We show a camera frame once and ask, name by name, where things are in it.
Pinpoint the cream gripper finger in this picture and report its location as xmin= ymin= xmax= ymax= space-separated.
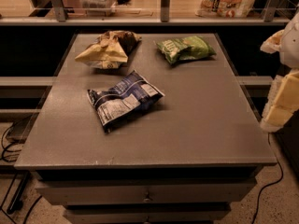
xmin=260 ymin=30 xmax=284 ymax=54
xmin=260 ymin=70 xmax=299 ymax=133

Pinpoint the blue chip bag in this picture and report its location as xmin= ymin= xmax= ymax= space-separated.
xmin=87 ymin=70 xmax=164 ymax=133

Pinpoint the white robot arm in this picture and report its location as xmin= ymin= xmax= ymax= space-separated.
xmin=260 ymin=14 xmax=299 ymax=133

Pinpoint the printed snack bag behind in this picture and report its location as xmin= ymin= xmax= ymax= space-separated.
xmin=195 ymin=0 xmax=255 ymax=18

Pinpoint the green chip bag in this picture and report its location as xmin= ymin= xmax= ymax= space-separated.
xmin=156 ymin=35 xmax=216 ymax=64

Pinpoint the yellow brown chip bag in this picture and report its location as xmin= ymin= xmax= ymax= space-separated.
xmin=75 ymin=30 xmax=141 ymax=69

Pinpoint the grey drawer cabinet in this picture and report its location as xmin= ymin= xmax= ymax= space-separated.
xmin=16 ymin=34 xmax=277 ymax=224

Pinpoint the upper drawer knob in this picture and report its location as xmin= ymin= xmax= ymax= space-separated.
xmin=143 ymin=195 xmax=152 ymax=203

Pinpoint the clear plastic container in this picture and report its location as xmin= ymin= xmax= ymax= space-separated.
xmin=80 ymin=0 xmax=116 ymax=16

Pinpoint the black device on floor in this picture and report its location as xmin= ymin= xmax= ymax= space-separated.
xmin=6 ymin=117 xmax=31 ymax=144

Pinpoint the black cable on right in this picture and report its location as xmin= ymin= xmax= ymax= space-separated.
xmin=250 ymin=133 xmax=285 ymax=224

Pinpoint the metal shelf rail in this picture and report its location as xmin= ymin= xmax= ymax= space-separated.
xmin=0 ymin=0 xmax=298 ymax=26

